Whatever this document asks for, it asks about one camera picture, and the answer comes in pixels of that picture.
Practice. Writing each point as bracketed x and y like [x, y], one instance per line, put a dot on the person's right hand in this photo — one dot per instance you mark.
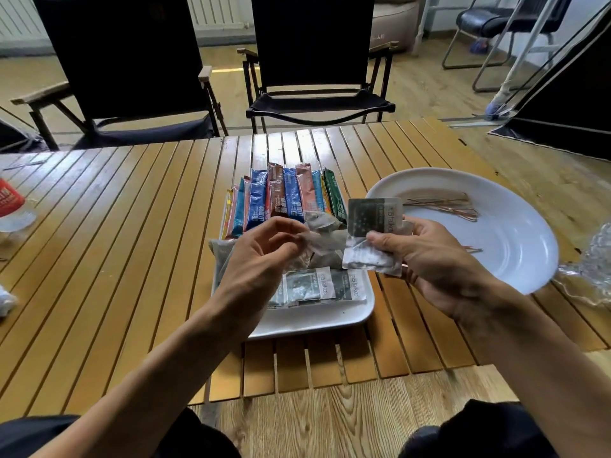
[439, 267]

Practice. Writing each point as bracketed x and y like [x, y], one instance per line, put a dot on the person's left hand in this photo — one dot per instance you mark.
[248, 281]

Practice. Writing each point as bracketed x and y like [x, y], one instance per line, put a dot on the row of colourful stick packets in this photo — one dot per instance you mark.
[258, 200]

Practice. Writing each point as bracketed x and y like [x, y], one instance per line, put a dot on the grey rectangular tray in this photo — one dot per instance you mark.
[329, 319]

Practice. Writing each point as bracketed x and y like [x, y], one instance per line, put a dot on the cluster of pyramid tea bags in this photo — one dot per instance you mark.
[329, 219]

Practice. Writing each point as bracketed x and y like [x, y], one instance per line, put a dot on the person's right forearm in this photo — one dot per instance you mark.
[539, 372]

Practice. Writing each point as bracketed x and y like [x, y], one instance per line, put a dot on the person's left forearm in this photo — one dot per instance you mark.
[133, 400]

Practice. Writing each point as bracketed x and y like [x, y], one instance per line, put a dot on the person's right leg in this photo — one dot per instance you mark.
[482, 434]

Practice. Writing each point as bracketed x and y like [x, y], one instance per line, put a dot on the person's leg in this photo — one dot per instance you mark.
[482, 434]
[38, 436]

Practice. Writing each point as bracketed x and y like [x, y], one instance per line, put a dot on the person's left leg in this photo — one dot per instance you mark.
[38, 436]

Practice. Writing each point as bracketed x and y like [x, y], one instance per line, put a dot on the white round bowl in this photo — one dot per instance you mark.
[515, 252]

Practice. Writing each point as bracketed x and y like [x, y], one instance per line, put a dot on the clear patterned glass cup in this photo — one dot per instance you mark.
[592, 267]

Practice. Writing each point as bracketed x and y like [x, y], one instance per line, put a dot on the black fabric backdrop panel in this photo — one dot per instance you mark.
[582, 104]
[14, 138]

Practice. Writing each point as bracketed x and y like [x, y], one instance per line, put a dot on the small blue bundle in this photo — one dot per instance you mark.
[480, 46]

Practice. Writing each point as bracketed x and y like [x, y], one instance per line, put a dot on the crumpled white tissue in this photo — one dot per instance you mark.
[5, 302]

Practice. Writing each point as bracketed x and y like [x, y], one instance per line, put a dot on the beige inflatable sofa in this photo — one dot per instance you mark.
[394, 23]

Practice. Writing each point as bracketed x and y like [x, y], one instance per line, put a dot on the black folding chair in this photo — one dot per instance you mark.
[310, 38]
[129, 52]

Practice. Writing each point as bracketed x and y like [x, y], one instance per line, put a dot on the clear bottle with red cap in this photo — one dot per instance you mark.
[9, 202]

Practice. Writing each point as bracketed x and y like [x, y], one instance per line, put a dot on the black office chair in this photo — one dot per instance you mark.
[482, 19]

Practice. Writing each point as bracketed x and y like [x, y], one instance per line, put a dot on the small white pen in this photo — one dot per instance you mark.
[24, 163]

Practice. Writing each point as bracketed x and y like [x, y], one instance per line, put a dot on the white metal frame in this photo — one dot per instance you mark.
[527, 47]

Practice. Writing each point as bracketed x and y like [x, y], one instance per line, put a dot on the white wall radiator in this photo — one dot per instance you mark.
[215, 9]

